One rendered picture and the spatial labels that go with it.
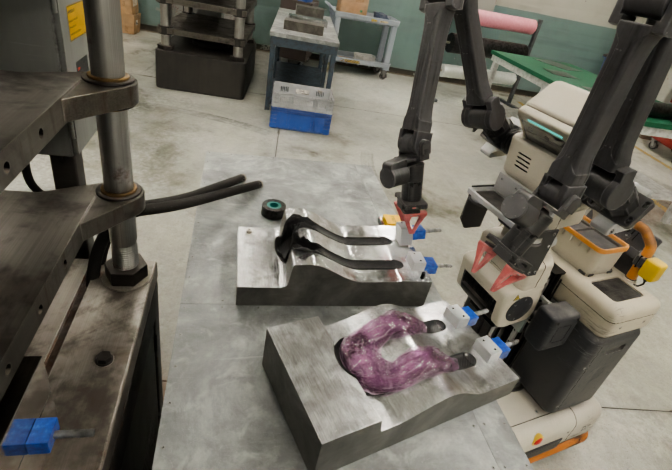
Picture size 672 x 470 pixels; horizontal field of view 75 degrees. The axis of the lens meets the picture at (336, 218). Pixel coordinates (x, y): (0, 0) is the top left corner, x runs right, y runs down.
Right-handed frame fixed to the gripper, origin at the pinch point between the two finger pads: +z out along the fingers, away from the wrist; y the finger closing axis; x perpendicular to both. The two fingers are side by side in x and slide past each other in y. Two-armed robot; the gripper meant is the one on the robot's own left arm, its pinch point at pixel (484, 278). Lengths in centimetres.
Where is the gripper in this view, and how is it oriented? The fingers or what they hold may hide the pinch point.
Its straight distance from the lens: 107.3
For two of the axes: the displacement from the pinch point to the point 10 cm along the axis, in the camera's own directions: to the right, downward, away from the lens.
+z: -5.6, 7.8, 2.7
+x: 7.3, 3.1, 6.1
